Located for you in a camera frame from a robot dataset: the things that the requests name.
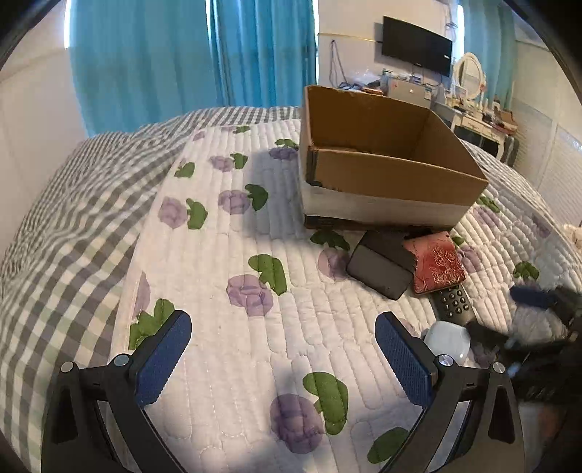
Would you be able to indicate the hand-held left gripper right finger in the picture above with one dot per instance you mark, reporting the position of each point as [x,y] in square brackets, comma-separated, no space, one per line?
[403,359]

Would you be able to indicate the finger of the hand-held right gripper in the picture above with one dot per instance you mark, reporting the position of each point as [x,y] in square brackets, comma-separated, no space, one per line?
[489,334]
[529,295]

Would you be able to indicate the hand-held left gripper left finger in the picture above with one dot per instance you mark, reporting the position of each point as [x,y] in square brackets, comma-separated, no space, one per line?
[163,359]

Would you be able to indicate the white rounded earbud case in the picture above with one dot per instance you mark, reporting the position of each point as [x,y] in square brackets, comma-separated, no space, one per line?
[448,341]

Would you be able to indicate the black remote control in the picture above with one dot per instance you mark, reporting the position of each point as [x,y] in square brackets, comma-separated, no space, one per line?
[452,302]

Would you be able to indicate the cardboard box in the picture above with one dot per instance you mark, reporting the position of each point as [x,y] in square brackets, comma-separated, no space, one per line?
[386,159]

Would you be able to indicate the red embossed wallet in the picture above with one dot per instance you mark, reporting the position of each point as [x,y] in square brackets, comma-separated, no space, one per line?
[436,266]

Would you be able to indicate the dark grey rectangular case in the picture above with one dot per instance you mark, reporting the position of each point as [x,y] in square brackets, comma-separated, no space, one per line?
[377,266]

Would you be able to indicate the white floral quilt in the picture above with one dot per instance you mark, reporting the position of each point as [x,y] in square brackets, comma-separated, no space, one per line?
[254,282]

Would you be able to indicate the grey checked bed sheet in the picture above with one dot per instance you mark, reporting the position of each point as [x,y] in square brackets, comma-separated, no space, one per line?
[72,218]

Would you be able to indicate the white dressing table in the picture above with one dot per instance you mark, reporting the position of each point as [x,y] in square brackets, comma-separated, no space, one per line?
[477,123]

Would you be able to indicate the white oval mirror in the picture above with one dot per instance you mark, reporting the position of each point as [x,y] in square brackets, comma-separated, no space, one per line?
[468,75]

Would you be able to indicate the silver laptop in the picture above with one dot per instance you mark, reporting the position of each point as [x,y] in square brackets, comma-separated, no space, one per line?
[409,88]

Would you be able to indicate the narrow blue curtain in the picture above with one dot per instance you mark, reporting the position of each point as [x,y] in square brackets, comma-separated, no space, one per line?
[489,50]

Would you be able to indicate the wide blue curtain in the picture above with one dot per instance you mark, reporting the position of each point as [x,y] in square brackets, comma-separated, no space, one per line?
[182,59]

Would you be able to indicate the black wall television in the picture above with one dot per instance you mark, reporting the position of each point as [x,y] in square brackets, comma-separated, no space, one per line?
[416,45]

